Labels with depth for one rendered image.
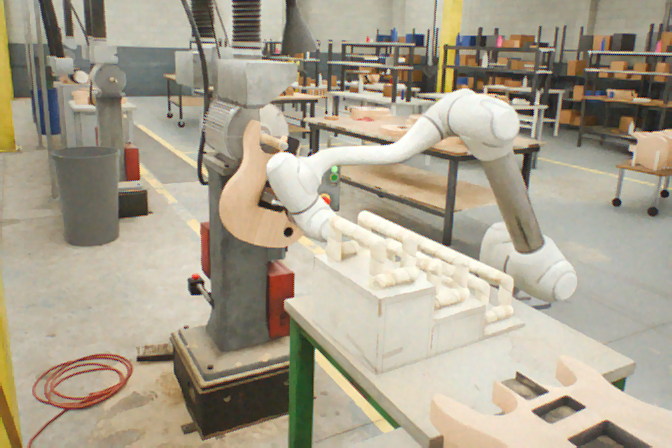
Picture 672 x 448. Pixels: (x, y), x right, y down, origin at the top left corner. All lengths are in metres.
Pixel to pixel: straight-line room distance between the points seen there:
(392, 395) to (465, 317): 0.27
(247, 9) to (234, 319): 1.29
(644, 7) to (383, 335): 13.28
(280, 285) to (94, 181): 2.49
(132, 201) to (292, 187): 3.98
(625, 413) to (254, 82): 1.31
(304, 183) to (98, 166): 3.20
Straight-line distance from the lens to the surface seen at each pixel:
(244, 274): 2.45
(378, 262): 1.15
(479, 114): 1.67
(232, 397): 2.53
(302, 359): 1.56
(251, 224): 2.00
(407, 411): 1.14
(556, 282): 1.96
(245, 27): 1.96
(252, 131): 1.93
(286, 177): 1.58
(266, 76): 1.82
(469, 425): 0.95
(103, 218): 4.80
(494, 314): 1.45
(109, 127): 5.49
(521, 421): 0.98
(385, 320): 1.17
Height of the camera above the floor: 1.58
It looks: 15 degrees down
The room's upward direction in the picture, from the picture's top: 2 degrees clockwise
